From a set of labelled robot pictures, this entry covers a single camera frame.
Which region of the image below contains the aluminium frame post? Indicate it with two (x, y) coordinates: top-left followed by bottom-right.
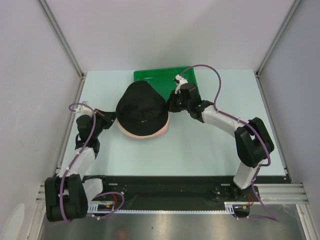
(36, 0), (85, 79)
(255, 0), (303, 78)

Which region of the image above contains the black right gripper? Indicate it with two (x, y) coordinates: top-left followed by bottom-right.
(164, 90), (191, 113)

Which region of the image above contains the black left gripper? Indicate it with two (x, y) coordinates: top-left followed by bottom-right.
(90, 108), (118, 138)

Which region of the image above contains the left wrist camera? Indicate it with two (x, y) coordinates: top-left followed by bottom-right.
(75, 101), (93, 116)

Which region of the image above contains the white cable duct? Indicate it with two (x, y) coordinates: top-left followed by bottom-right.
(87, 201), (251, 219)

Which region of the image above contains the beige smile bucket hat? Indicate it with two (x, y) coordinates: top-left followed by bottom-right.
(116, 116), (170, 140)

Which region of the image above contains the aluminium frame post right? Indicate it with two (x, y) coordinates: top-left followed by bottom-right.
(255, 0), (303, 78)

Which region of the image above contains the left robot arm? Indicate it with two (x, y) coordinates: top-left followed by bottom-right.
(44, 102), (117, 222)

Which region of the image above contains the green plastic tray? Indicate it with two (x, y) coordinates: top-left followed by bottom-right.
(133, 66), (189, 101)

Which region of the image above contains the aluminium frame post left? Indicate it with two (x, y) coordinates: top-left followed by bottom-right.
(36, 0), (85, 79)

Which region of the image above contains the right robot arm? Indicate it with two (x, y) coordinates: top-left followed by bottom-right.
(167, 82), (275, 201)

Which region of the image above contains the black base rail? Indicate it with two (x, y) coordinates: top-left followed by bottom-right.
(84, 175), (253, 211)

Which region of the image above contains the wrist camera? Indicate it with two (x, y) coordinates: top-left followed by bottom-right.
(75, 101), (93, 116)
(174, 74), (188, 94)

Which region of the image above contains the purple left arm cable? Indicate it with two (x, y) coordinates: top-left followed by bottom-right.
(58, 102), (97, 223)

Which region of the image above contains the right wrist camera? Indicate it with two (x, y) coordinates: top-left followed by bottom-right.
(174, 74), (188, 94)

